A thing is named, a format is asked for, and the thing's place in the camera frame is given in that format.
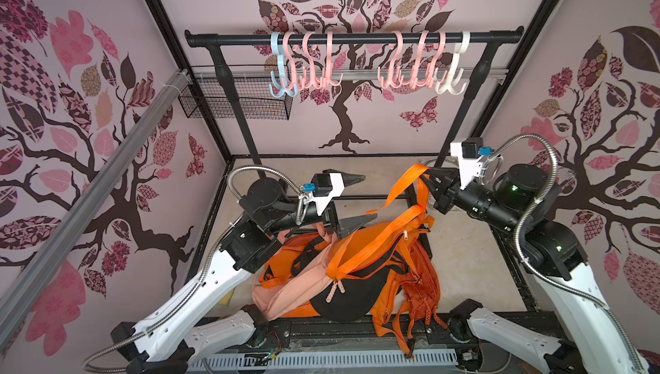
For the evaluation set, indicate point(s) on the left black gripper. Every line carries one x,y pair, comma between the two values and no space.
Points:
330,220

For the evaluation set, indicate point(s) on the left flexible metal conduit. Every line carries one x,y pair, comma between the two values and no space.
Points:
271,202

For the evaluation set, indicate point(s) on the white slotted cable duct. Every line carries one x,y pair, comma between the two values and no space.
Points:
244,362

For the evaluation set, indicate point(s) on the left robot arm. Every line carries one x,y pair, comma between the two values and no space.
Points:
225,333

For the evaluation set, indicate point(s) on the aluminium profile bar back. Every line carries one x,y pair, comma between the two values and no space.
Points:
209,72

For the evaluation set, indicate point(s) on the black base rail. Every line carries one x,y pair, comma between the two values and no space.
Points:
318,331

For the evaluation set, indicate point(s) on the white multi-hook hanger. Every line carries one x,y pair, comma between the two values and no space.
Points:
451,79

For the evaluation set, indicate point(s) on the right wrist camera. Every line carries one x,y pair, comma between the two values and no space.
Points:
471,156

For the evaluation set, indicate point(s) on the bright orange waist bag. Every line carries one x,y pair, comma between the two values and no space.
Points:
364,252

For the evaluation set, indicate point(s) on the black clothes rack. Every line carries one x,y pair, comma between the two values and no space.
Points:
493,39

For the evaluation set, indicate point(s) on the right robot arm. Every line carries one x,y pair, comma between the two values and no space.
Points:
501,209

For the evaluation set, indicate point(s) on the aluminium profile bar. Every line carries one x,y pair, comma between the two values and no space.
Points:
209,72
32,281

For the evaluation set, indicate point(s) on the black and orange bag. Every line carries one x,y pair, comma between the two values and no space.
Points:
357,300

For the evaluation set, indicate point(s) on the right flexible metal conduit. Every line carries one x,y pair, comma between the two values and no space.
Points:
563,269

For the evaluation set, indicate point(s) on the light blue multi-hook hanger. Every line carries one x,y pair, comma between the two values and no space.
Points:
280,85

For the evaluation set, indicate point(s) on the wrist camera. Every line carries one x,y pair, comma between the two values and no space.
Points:
321,190
471,156

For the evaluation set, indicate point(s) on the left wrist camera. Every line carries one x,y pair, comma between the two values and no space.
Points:
321,190

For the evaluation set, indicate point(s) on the dark orange backpack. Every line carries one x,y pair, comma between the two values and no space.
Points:
407,298

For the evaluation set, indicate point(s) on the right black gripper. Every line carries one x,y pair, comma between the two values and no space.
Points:
453,196

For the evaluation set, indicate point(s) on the aluminium profile bar left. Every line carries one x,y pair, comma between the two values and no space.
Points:
32,281

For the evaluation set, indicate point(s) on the flexible metal conduit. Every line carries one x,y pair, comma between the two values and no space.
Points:
271,202
563,269

